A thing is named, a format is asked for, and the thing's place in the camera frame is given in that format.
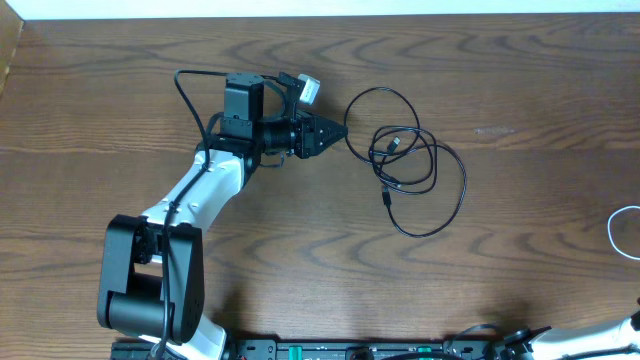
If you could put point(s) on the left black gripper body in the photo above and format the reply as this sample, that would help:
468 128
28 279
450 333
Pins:
302 134

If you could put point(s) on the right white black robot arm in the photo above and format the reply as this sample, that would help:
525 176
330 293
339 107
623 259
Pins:
611 340

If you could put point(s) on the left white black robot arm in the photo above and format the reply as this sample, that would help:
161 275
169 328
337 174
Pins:
152 277

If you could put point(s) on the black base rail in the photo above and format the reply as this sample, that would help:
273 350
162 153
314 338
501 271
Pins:
266 349

